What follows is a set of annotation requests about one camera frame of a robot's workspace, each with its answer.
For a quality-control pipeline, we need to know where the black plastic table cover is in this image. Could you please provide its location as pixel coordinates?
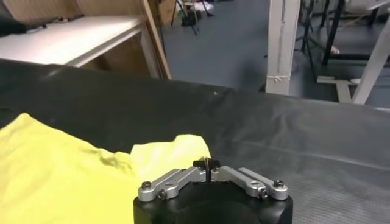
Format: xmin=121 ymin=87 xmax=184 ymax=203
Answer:
xmin=0 ymin=58 xmax=390 ymax=224

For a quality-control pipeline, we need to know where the yellow-green t-shirt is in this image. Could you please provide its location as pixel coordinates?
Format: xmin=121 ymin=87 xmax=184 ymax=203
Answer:
xmin=0 ymin=112 xmax=213 ymax=224

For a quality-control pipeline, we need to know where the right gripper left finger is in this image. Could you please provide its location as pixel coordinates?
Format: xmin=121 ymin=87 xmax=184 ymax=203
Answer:
xmin=137 ymin=157 xmax=209 ymax=202

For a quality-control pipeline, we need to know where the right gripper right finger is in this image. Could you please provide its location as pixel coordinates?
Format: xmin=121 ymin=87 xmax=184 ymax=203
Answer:
xmin=207 ymin=157 xmax=289 ymax=201

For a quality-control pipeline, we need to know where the white rectangular table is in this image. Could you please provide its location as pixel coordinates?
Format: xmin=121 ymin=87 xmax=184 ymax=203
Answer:
xmin=0 ymin=15 xmax=162 ymax=80

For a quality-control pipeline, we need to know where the white adjustable standing desk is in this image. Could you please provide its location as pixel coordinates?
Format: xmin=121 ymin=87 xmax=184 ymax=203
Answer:
xmin=316 ymin=16 xmax=390 ymax=106

